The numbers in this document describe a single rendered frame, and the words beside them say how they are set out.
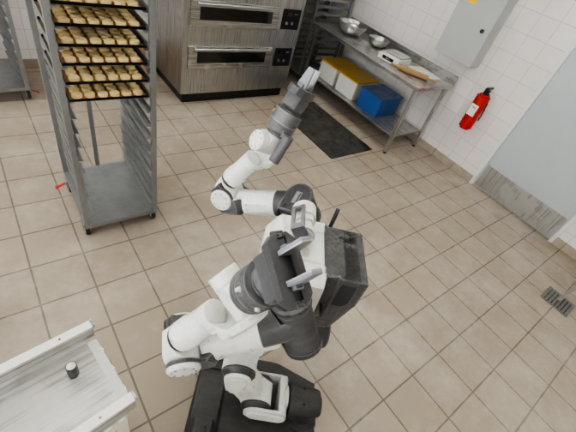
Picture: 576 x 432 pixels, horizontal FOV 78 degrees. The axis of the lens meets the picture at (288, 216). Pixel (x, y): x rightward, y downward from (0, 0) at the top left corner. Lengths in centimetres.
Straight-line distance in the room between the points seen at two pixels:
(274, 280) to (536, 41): 433
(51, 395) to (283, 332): 78
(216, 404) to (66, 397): 84
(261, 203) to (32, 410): 90
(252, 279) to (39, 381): 94
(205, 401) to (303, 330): 120
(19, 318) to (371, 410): 209
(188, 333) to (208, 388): 124
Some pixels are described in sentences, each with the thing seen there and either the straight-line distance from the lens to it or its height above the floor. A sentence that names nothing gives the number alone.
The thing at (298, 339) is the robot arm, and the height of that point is 133.
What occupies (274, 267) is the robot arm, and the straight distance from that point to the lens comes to 54.
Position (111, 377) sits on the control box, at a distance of 137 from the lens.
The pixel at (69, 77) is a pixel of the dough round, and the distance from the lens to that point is 220.
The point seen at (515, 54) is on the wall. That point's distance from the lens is 472.
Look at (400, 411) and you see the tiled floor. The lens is 254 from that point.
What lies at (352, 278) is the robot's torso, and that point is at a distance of 99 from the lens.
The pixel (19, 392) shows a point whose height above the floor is 84.
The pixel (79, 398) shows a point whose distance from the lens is 136.
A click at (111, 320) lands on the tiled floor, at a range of 244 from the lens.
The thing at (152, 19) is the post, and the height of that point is 146.
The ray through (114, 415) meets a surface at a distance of 127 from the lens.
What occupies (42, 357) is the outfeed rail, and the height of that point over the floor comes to 87.
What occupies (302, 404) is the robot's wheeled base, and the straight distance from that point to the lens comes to 192.
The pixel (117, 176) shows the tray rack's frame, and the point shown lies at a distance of 311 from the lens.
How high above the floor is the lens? 209
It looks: 41 degrees down
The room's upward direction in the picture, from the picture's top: 19 degrees clockwise
